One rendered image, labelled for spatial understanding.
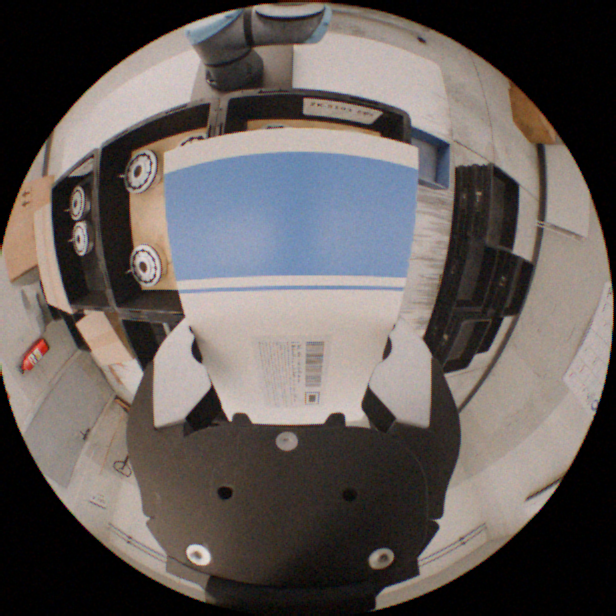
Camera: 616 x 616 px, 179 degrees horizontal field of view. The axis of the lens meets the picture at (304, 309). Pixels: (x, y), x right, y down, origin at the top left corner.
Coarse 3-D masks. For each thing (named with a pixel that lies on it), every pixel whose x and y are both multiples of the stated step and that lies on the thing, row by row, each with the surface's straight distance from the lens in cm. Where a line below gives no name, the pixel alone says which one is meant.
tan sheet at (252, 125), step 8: (256, 120) 45; (264, 120) 44; (272, 120) 44; (280, 120) 44; (288, 120) 44; (296, 120) 44; (304, 120) 44; (248, 128) 44; (256, 128) 44; (320, 128) 43; (328, 128) 43; (336, 128) 44; (344, 128) 44; (352, 128) 45; (360, 128) 45
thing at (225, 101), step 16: (224, 96) 38; (240, 96) 37; (256, 96) 36; (304, 96) 36; (320, 96) 35; (336, 96) 36; (352, 96) 36; (224, 112) 36; (400, 112) 38; (224, 128) 34
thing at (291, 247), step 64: (192, 192) 10; (256, 192) 9; (320, 192) 9; (384, 192) 10; (192, 256) 10; (256, 256) 9; (320, 256) 9; (384, 256) 10; (192, 320) 12; (256, 320) 10; (320, 320) 10; (384, 320) 11; (256, 384) 14; (320, 384) 14
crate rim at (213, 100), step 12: (180, 108) 42; (192, 108) 40; (216, 108) 37; (144, 120) 46; (156, 120) 44; (216, 120) 36; (120, 132) 50; (108, 144) 53; (96, 168) 54; (96, 180) 53; (96, 192) 52; (96, 204) 52; (96, 216) 52; (108, 276) 52; (108, 288) 53; (120, 312) 54; (132, 312) 50; (144, 312) 47; (156, 312) 44; (168, 312) 42; (180, 312) 40
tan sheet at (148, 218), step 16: (160, 144) 53; (176, 144) 50; (160, 192) 50; (144, 208) 53; (160, 208) 50; (144, 224) 53; (160, 224) 50; (144, 240) 54; (160, 240) 50; (144, 288) 58; (160, 288) 54; (176, 288) 51
